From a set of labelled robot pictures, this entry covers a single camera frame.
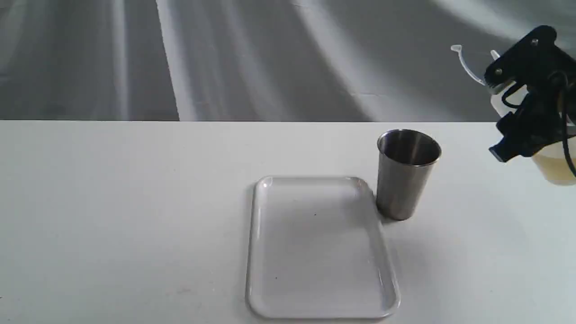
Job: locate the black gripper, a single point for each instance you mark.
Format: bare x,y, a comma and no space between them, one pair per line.
544,99

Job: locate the clear plastic squeeze bottle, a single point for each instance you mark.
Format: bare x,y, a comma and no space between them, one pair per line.
550,160

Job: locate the stainless steel cup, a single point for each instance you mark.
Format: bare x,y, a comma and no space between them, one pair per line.
406,159

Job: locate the white plastic tray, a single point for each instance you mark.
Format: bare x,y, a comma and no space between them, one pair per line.
317,251

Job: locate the grey backdrop cloth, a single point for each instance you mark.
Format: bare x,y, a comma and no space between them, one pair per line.
259,60

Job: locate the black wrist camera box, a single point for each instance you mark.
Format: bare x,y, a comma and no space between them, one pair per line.
532,46

